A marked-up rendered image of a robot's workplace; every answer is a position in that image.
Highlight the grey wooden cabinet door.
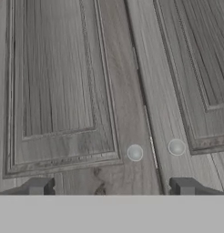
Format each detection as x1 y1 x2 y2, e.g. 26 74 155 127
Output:
0 0 164 196
125 0 224 196

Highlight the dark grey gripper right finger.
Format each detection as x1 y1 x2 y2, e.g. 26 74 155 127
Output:
168 177 224 196

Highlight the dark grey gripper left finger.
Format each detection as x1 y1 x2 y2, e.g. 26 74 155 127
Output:
0 177 56 196

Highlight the round grey cabinet knob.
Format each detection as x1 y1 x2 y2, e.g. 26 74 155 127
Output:
168 138 187 157
127 144 145 162

